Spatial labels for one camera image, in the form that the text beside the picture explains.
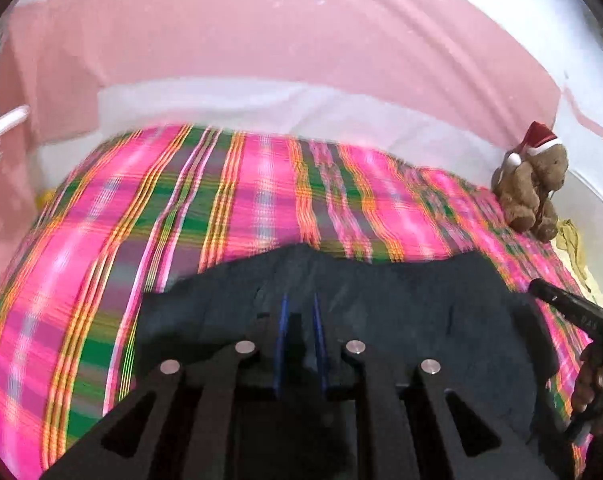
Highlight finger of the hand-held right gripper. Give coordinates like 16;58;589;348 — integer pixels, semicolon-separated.
529;278;603;331

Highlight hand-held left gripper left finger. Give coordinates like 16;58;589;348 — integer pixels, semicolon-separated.
42;294;289;480

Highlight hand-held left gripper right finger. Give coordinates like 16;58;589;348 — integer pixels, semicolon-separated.
311;292;557;480

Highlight black puffer jacket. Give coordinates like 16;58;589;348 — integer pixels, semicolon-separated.
132;242;562;456

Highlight person's right hand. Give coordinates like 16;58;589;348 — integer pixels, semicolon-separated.
571;342;603;436

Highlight yellow cloth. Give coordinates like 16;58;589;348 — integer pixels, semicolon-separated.
556;219;603;306

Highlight white headboard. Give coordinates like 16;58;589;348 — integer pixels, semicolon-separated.
556;170;603;311

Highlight brown teddy bear red hat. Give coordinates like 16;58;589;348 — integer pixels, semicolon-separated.
491;121;569;243

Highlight pink plaid bed sheet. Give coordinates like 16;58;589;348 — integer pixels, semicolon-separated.
0;124;599;480

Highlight white wall shelf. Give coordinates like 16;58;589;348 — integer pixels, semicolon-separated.
0;105;31;171

